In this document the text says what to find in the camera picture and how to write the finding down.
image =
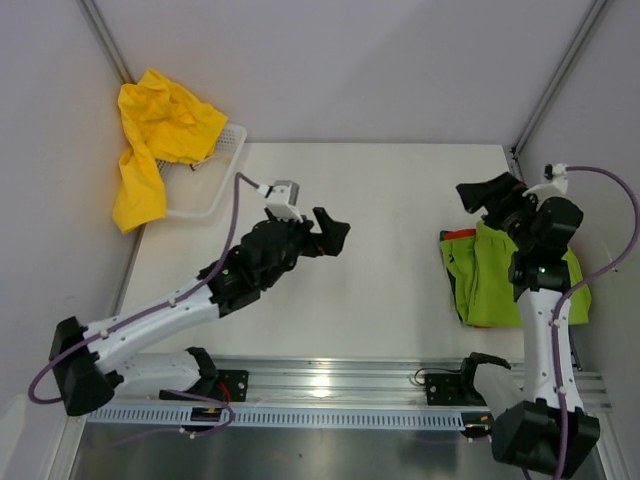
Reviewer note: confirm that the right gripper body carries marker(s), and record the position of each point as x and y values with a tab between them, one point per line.
515	215

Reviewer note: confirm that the left aluminium frame post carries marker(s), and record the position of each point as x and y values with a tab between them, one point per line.
105	40

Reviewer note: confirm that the aluminium frame post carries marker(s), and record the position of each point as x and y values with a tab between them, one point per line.
105	40
577	45

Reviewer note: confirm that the slotted cable duct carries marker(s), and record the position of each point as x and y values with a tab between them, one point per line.
250	416

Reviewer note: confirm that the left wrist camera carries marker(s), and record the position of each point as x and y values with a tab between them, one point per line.
281	200

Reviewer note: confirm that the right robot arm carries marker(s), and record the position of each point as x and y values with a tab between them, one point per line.
541	426

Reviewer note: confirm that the white plastic basket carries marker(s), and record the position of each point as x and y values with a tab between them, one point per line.
194	191

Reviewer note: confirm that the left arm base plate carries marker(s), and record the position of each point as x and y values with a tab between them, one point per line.
226	385

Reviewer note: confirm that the teal green shorts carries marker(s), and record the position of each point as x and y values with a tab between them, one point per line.
455	255

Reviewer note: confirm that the yellow shorts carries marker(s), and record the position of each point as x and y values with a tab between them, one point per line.
161	121

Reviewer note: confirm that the right aluminium frame post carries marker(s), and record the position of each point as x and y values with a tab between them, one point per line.
577	45

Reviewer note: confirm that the aluminium mounting rail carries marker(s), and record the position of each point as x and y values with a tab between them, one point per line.
280	383

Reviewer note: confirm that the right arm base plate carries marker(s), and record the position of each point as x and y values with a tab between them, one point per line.
451	389

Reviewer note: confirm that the orange shorts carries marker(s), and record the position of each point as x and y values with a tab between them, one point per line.
477	280

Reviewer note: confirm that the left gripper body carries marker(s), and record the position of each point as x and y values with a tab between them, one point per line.
298	235

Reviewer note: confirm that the lime green shorts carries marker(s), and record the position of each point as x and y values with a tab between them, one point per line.
499	248

